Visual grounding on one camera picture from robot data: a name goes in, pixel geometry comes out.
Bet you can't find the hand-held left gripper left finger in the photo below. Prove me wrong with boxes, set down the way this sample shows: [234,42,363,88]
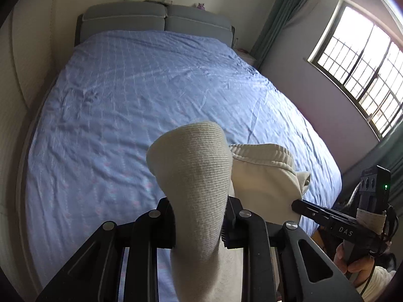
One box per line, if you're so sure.
[35,198,176,302]

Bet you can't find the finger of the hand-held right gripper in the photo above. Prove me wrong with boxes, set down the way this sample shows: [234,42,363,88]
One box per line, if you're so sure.
[291,199,359,228]

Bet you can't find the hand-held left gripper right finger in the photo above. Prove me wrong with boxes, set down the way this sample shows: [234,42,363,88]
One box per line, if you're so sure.
[222,197,364,302]

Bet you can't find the person's right forearm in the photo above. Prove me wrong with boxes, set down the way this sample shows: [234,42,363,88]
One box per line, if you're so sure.
[356,266,397,298]

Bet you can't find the person's right hand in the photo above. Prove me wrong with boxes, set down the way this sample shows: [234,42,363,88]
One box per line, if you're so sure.
[333,242,376,287]

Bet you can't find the barred window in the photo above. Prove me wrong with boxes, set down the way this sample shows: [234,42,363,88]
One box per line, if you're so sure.
[304,0,403,140]

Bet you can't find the blue floral bed sheet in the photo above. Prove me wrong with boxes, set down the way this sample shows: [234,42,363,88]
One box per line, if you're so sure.
[23,30,343,302]

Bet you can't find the white nightstand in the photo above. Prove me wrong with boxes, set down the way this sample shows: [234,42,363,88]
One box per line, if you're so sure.
[236,48,259,66]

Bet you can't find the green curtain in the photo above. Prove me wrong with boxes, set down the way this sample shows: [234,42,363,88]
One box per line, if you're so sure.
[250,0,331,68]

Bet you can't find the grey padded headboard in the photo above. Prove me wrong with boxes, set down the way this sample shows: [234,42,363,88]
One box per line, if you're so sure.
[76,2,236,49]

